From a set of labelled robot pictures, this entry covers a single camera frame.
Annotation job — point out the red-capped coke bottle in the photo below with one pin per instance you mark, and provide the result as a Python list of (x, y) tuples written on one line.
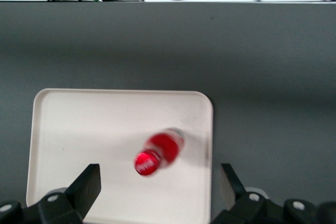
[(157, 153)]

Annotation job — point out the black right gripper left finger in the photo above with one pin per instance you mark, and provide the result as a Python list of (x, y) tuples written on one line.
[(81, 190)]

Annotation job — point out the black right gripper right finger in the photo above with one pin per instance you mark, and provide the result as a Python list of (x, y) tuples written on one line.
[(236, 184)]

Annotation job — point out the white plastic tray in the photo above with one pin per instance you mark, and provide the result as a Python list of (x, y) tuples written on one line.
[(92, 134)]

